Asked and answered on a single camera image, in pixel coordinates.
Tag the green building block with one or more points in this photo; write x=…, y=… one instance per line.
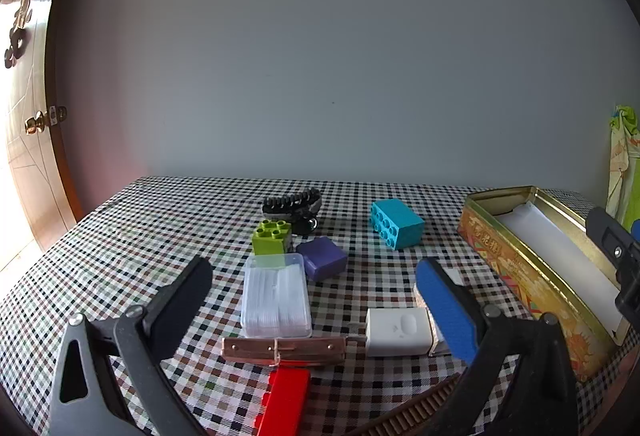
x=272, y=238

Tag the brown comb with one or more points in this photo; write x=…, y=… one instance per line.
x=415, y=408

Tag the checked tablecloth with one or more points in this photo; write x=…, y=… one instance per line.
x=150, y=226

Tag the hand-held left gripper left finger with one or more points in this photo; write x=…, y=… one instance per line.
x=185, y=301

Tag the dark hanging door ornament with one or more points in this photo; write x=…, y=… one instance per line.
x=17, y=41

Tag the white paper liner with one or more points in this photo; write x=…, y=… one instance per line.
x=555, y=256

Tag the red building block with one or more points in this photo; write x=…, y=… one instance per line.
x=285, y=401

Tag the clear plastic box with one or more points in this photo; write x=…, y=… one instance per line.
x=275, y=296

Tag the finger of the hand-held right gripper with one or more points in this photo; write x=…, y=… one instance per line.
x=636, y=231
x=607, y=231

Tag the teal building block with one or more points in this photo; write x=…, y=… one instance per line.
x=397, y=223

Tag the beige brown box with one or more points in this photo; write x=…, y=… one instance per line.
x=454, y=277

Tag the wooden door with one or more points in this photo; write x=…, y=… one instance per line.
x=40, y=176

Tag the white plug charger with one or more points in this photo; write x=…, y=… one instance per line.
x=397, y=331

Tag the purple small box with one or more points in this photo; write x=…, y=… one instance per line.
x=322, y=258

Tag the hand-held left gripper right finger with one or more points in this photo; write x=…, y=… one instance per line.
x=445, y=311

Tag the copper metal clip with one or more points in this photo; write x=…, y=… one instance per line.
x=300, y=350

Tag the brass door knob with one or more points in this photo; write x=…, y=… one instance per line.
x=34, y=122

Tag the gold tin box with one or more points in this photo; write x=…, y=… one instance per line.
x=530, y=281

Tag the colourful printed cloth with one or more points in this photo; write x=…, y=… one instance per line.
x=622, y=156

